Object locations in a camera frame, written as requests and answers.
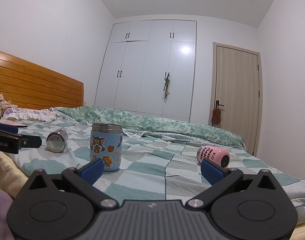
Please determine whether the purple floral pillow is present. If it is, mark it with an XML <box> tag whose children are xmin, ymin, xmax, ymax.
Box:
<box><xmin>2</xmin><ymin>108</ymin><xmax>57</xmax><ymax>122</ymax></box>

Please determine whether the pink cup with lettering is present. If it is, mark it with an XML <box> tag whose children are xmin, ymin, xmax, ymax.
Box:
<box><xmin>196</xmin><ymin>145</ymin><xmax>230</xmax><ymax>168</ymax></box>

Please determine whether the small stainless steel cup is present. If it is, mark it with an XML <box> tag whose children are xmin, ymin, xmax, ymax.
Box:
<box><xmin>46</xmin><ymin>128</ymin><xmax>68</xmax><ymax>153</ymax></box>

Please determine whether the orange wooden headboard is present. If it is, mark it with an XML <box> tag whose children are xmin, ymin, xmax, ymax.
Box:
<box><xmin>0</xmin><ymin>51</ymin><xmax>84</xmax><ymax>109</ymax></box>

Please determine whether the brown plush on handle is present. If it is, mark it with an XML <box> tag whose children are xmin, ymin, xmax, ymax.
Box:
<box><xmin>211</xmin><ymin>107</ymin><xmax>221</xmax><ymax>125</ymax></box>

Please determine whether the white built-in wardrobe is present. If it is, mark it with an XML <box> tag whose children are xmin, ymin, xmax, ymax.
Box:
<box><xmin>94</xmin><ymin>20</ymin><xmax>196</xmax><ymax>121</ymax></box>

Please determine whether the green floral quilt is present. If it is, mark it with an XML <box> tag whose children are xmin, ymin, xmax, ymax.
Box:
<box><xmin>52</xmin><ymin>106</ymin><xmax>246</xmax><ymax>150</ymax></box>

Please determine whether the checkered green bed sheet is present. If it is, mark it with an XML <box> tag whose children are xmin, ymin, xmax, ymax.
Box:
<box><xmin>0</xmin><ymin>118</ymin><xmax>305</xmax><ymax>224</ymax></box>

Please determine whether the black door handle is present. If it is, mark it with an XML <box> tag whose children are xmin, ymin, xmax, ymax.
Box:
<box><xmin>215</xmin><ymin>100</ymin><xmax>224</xmax><ymax>108</ymax></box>

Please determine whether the green hanging ornament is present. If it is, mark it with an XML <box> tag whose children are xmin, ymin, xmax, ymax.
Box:
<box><xmin>163</xmin><ymin>76</ymin><xmax>170</xmax><ymax>100</ymax></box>

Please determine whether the blue cartoon sticker cup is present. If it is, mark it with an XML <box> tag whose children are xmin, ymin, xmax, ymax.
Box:
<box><xmin>89</xmin><ymin>123</ymin><xmax>123</xmax><ymax>172</ymax></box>

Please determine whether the beige wooden door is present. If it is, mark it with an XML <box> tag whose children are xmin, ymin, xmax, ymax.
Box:
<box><xmin>209</xmin><ymin>42</ymin><xmax>263</xmax><ymax>156</ymax></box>

